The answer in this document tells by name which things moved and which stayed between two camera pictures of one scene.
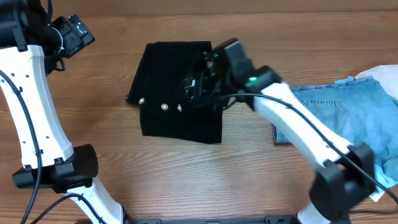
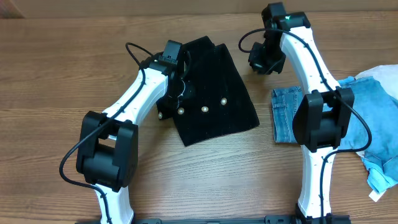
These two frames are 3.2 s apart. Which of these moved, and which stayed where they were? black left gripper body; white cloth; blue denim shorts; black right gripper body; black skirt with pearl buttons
Moved: black right gripper body; black skirt with pearl buttons; black left gripper body
Stayed: white cloth; blue denim shorts
